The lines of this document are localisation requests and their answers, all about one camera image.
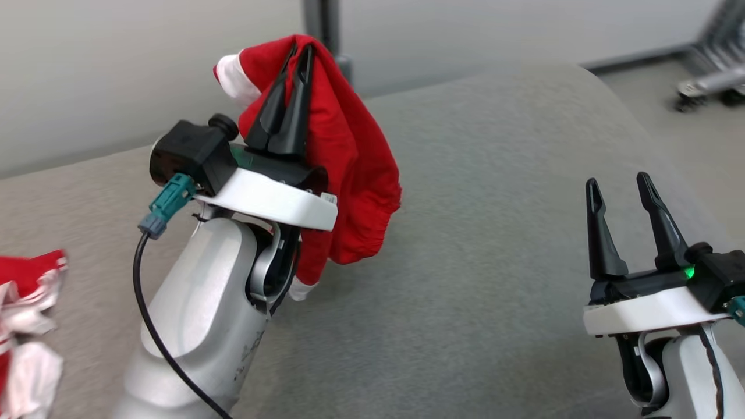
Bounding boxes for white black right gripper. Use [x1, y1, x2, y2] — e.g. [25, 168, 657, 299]
[584, 172, 728, 337]

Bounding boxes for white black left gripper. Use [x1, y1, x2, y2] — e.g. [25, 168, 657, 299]
[195, 42, 338, 232]

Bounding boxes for red white Bulls shorts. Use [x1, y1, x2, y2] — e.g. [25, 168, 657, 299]
[213, 34, 403, 302]

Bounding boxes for red white Bulls jersey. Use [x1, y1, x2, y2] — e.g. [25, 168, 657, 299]
[0, 250, 69, 419]

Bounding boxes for grey wheeled equipment base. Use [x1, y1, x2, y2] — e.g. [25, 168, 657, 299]
[674, 0, 745, 113]

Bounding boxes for grey metal post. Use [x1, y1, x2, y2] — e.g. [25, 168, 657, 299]
[303, 0, 354, 88]

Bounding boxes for black right cable teal plug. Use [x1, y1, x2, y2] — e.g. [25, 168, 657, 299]
[697, 296, 745, 419]

